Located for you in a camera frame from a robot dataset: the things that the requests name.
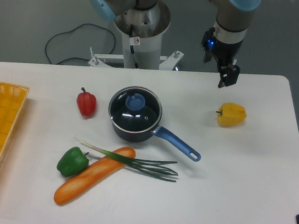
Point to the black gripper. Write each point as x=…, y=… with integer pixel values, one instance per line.
x=223, y=53

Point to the glass lid blue knob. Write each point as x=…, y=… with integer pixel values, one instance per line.
x=134, y=109

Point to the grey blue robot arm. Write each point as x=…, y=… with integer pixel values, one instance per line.
x=232, y=20

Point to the yellow bell pepper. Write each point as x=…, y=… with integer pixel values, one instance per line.
x=231, y=114

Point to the green spring onion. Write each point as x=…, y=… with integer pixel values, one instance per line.
x=154, y=168

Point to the red bell pepper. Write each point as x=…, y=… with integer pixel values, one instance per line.
x=87, y=103

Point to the orange baguette bread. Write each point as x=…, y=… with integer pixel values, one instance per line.
x=80, y=183

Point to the green bell pepper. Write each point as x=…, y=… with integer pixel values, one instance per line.
x=73, y=162

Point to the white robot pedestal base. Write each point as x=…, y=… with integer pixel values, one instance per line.
x=142, y=33

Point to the dark saucepan blue handle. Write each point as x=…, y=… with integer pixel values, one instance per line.
x=158, y=131

